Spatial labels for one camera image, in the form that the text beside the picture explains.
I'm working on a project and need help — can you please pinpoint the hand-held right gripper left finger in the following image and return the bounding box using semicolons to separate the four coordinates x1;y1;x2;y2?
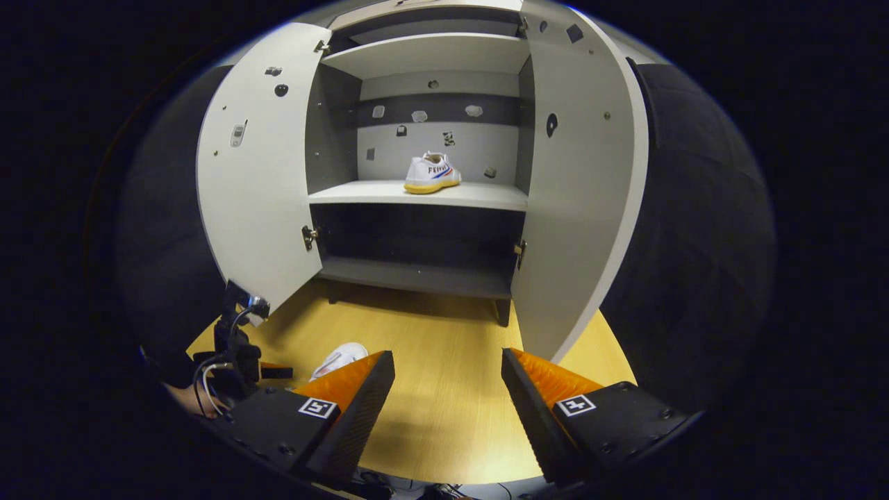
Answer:
208;351;397;487

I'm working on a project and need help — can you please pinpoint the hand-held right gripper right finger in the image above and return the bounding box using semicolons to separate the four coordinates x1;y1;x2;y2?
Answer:
501;347;695;485

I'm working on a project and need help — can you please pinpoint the white canvas shoe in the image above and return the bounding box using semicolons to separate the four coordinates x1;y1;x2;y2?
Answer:
309;342;369;381
404;151;463;194

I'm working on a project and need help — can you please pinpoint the white cabinet door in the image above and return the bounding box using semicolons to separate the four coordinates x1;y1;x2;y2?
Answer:
197;22;333;327
510;0;650;363

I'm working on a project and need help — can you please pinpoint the grey white shoe cabinet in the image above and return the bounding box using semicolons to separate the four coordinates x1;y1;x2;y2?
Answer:
197;0;650;363

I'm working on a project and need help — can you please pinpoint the black backdrop cloth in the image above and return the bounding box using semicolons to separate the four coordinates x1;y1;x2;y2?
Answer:
115;62;777;410

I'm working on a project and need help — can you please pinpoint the black cable bundle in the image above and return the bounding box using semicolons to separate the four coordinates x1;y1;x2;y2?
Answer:
347;467;515;500

